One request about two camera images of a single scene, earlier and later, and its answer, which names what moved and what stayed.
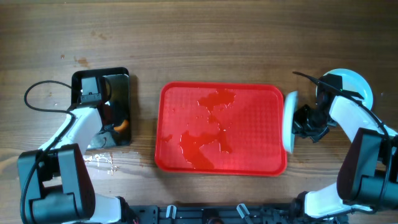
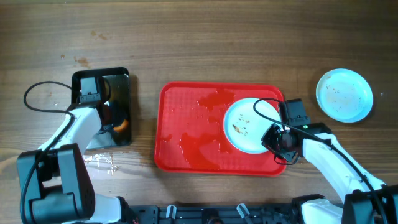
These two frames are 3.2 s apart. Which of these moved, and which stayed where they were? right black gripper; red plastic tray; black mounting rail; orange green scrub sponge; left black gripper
Moved: right black gripper
Stayed: black mounting rail; left black gripper; red plastic tray; orange green scrub sponge
